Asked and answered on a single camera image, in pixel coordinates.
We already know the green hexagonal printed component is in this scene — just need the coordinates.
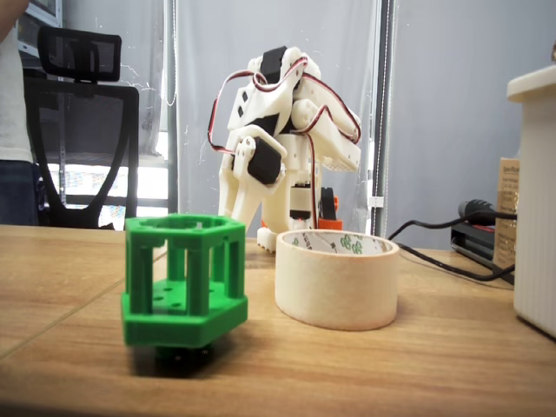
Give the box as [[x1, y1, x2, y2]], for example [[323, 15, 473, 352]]
[[120, 212, 249, 357]]

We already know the grey metal window post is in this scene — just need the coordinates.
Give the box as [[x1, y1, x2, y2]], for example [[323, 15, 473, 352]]
[[373, 0, 397, 239], [164, 0, 180, 216]]

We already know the black mesh office chair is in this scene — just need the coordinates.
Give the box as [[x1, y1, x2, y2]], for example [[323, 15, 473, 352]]
[[23, 24, 142, 230]]

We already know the grey storage shelf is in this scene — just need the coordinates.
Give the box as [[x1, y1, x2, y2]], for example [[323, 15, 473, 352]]
[[17, 0, 64, 57]]

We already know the black electronic device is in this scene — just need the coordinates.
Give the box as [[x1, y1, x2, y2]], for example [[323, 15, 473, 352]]
[[450, 220, 516, 286]]

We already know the beige masking tape roll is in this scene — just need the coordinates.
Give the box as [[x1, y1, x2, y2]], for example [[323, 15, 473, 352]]
[[274, 228, 400, 332]]

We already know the black power cable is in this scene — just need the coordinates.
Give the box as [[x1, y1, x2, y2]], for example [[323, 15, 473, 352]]
[[387, 198, 519, 283]]

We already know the white ribbed bin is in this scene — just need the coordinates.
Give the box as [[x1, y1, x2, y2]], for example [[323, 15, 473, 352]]
[[506, 64, 556, 341]]

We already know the brown cardboard box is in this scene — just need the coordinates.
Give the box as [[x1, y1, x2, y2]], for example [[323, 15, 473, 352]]
[[493, 156, 522, 268]]

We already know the person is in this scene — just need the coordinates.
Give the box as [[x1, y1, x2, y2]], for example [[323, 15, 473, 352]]
[[0, 0, 44, 227]]

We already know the red white black servo cable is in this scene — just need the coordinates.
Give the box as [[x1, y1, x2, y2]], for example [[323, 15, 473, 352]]
[[207, 60, 362, 229]]

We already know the orange table clamp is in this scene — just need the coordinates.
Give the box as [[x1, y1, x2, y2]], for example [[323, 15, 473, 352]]
[[260, 186, 343, 234]]

